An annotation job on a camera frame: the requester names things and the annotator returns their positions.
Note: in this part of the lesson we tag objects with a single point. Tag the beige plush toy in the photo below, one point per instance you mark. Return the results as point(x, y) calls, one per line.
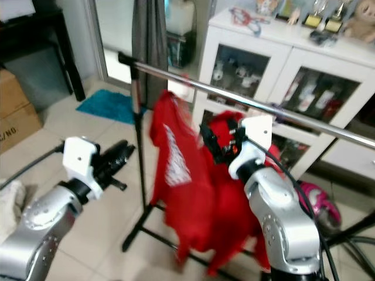
point(361, 28)

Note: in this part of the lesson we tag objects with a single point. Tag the white paper stack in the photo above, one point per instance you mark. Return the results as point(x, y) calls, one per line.
point(16, 8)

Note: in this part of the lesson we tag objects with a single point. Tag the cardboard box printed C/NO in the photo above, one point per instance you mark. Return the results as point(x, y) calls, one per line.
point(17, 132)

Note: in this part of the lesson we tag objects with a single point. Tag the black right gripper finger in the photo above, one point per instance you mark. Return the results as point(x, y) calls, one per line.
point(233, 129)
point(212, 145)

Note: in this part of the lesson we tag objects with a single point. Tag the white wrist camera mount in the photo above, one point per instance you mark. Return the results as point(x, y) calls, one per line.
point(79, 161)
point(258, 129)

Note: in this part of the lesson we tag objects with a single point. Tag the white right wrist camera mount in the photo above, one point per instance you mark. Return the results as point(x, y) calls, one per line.
point(258, 129)

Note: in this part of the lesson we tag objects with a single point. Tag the aluminium glass sliding door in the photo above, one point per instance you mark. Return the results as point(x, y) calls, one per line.
point(114, 29)

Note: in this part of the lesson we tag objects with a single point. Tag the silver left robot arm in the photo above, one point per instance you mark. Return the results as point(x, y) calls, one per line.
point(44, 219)

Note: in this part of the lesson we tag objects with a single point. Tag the red t-shirt white print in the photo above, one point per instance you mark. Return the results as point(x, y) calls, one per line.
point(202, 205)

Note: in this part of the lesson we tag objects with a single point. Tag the white cloth bag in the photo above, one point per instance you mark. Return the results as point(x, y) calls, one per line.
point(9, 212)

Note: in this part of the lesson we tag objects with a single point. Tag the small black gadget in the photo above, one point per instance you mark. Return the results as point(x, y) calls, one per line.
point(323, 38)

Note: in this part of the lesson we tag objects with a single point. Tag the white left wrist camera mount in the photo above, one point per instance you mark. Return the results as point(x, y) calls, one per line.
point(79, 161)

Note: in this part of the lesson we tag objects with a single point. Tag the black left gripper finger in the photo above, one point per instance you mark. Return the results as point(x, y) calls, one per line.
point(120, 162)
point(123, 148)

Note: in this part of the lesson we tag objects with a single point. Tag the white plastic canister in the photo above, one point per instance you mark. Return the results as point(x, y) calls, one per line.
point(180, 17)

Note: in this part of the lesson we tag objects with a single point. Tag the black desk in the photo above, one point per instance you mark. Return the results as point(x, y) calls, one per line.
point(44, 26)

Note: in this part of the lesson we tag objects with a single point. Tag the white glass door cabinet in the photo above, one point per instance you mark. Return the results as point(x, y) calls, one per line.
point(287, 50)

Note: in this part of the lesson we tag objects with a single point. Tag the metal clothes rack black stand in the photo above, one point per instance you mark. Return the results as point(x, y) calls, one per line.
point(170, 72)

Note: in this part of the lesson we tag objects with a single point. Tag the gold trophy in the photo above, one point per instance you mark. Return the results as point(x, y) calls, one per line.
point(334, 24)
point(315, 20)

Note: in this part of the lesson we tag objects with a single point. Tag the plain grey curtain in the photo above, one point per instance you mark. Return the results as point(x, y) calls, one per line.
point(149, 35)

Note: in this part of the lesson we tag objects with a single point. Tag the teal floor mat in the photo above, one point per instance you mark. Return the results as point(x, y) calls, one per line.
point(108, 105)

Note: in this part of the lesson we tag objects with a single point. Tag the plain brown cardboard box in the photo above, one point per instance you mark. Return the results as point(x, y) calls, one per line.
point(12, 93)

